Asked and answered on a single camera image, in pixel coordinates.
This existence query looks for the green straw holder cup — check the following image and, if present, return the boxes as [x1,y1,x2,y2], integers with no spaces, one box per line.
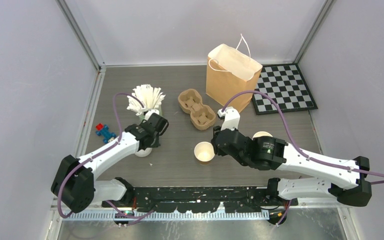
[138,106,163,121]

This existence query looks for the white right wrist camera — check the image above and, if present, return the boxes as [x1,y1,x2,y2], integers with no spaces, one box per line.
[217,106,241,131]

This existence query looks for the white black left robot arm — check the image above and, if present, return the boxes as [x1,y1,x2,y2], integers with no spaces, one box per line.
[50,110,169,218]

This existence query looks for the brown cardboard cup carrier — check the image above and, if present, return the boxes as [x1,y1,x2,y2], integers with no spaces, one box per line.
[177,88,216,131]

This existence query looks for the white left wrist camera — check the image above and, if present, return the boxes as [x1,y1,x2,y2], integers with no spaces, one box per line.
[144,109,160,121]

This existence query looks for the white paper straw bundle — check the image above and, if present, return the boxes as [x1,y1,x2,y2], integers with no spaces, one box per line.
[126,84,166,116]

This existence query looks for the stacked paper coffee cups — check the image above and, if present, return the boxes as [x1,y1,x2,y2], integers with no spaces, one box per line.
[252,131,273,139]

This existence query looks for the white cup lid stack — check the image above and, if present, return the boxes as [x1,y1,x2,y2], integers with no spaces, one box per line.
[134,147,153,158]

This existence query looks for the brown paper takeout bag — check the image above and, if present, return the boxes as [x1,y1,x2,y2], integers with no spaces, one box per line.
[205,35,263,106]

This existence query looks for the red blue toy car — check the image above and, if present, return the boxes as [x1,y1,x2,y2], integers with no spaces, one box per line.
[95,123,117,144]

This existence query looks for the black white checkerboard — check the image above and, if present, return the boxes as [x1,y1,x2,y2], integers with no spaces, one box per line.
[255,63,318,113]

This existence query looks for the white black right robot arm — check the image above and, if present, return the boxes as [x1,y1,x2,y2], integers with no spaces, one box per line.
[211,126,372,207]

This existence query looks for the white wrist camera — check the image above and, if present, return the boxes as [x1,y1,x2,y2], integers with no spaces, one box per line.
[144,109,160,121]
[217,106,241,131]

